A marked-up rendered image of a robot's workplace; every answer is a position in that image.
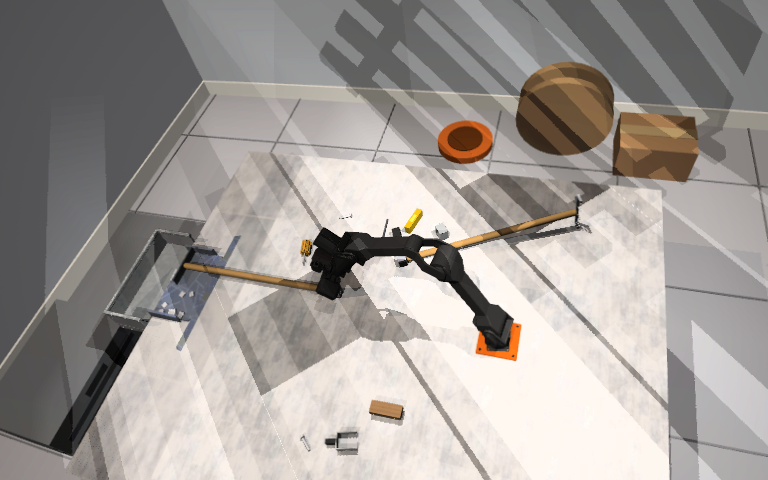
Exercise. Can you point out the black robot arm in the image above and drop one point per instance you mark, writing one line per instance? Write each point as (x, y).
(446, 266)

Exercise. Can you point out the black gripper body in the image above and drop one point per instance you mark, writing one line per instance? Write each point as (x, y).
(329, 287)

